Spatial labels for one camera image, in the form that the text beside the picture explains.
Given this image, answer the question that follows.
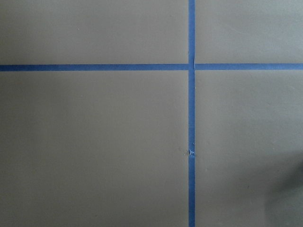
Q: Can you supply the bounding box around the long blue tape strip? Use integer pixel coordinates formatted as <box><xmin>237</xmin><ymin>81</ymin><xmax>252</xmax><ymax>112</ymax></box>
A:
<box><xmin>188</xmin><ymin>0</ymin><xmax>196</xmax><ymax>227</ymax></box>

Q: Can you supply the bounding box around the crossing blue tape strip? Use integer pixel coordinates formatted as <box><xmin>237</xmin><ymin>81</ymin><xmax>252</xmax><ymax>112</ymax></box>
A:
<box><xmin>0</xmin><ymin>63</ymin><xmax>303</xmax><ymax>71</ymax></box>

